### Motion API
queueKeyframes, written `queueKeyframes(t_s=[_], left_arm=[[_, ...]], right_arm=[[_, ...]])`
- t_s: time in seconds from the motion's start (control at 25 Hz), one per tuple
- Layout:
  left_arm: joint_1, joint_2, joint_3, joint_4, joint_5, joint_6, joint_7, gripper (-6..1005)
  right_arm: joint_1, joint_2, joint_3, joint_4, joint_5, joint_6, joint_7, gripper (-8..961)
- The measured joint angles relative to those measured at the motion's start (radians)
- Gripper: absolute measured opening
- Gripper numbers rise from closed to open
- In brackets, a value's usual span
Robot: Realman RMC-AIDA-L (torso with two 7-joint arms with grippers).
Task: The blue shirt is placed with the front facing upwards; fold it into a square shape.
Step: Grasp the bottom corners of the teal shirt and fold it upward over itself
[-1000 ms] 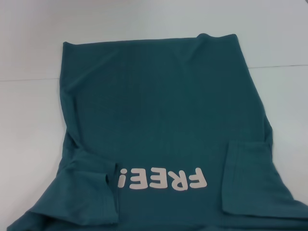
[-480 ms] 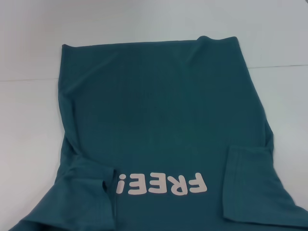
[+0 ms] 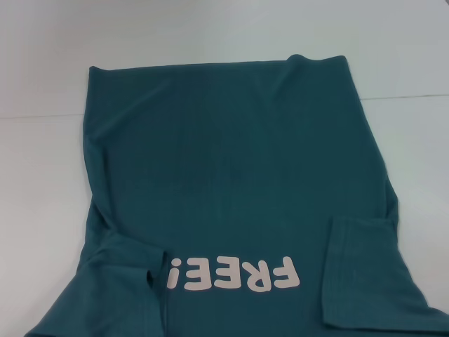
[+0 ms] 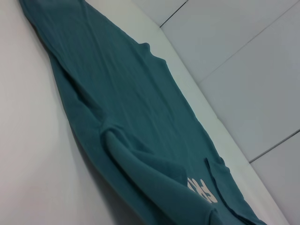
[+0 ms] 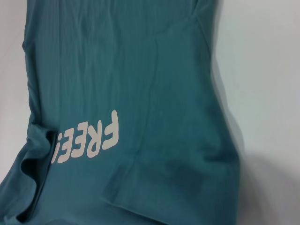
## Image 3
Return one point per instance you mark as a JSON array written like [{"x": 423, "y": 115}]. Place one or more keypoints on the teal t-shirt with FREE print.
[{"x": 228, "y": 158}]

